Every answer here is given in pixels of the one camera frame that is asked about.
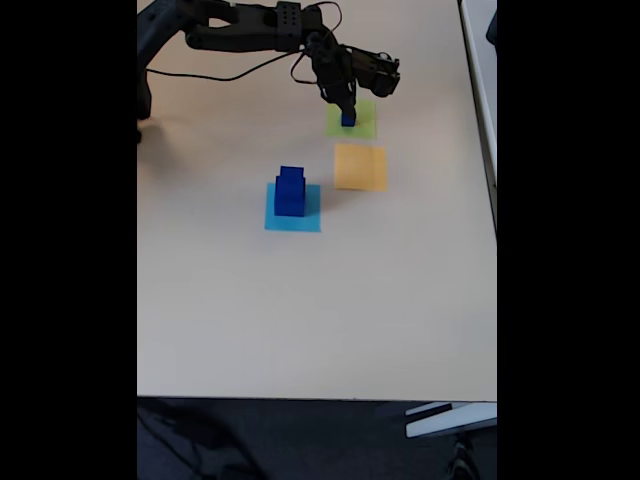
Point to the small blue cube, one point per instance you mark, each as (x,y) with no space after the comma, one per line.
(348,121)

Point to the medium blue cube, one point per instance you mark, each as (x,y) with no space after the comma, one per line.
(292,177)

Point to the green paper square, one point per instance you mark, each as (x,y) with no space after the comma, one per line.
(365,127)

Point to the orange paper square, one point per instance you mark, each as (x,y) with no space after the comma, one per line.
(360,167)

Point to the light blue paper square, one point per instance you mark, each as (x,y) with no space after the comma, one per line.
(312,222)

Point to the large blue cube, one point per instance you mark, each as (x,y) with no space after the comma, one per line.
(290,205)

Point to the dark blue object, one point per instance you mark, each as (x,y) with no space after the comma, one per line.
(492,30)

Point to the white table foot bar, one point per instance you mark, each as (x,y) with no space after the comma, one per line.
(450,422)

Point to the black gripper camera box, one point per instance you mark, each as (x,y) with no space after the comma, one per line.
(382,80)

